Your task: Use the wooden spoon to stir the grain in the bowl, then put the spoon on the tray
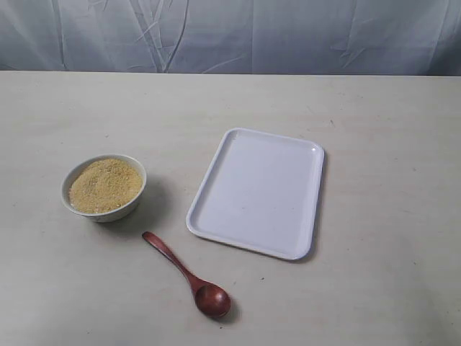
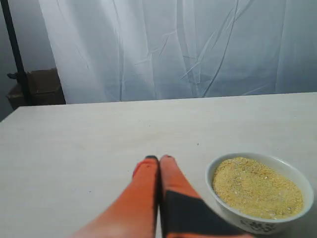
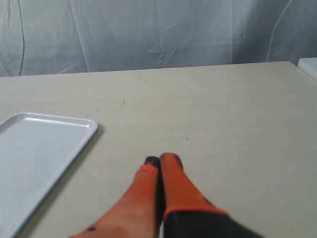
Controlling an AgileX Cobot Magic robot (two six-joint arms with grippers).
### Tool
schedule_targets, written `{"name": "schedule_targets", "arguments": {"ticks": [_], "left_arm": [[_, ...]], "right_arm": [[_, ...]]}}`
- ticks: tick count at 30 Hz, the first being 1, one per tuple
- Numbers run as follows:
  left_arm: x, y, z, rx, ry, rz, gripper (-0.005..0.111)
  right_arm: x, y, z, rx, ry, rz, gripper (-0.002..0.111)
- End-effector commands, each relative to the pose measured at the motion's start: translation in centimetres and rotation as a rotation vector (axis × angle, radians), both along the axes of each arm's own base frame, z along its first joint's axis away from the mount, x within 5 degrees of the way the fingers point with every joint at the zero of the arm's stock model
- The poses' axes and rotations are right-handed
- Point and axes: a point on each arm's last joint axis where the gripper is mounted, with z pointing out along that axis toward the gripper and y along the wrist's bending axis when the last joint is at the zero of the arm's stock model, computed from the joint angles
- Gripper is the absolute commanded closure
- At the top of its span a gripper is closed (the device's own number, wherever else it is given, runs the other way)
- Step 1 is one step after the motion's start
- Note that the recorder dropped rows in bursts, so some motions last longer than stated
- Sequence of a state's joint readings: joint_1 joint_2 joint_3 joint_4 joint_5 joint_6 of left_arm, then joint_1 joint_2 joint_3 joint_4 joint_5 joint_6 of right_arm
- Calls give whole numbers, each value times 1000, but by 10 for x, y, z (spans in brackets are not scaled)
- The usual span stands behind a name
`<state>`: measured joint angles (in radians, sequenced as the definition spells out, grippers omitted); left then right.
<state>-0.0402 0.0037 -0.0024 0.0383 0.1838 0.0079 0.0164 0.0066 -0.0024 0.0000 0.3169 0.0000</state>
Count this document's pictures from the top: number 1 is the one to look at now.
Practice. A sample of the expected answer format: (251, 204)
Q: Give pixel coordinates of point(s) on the dark red wooden spoon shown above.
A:
(209, 298)

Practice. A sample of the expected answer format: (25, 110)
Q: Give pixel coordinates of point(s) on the yellow grainy food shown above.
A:
(105, 185)

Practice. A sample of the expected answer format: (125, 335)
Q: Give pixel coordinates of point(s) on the white rectangular plastic tray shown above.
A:
(260, 193)

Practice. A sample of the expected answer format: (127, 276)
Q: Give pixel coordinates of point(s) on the white ceramic bowl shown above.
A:
(114, 214)

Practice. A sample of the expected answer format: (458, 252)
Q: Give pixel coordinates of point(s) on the grey wrinkled backdrop cloth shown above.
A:
(233, 37)

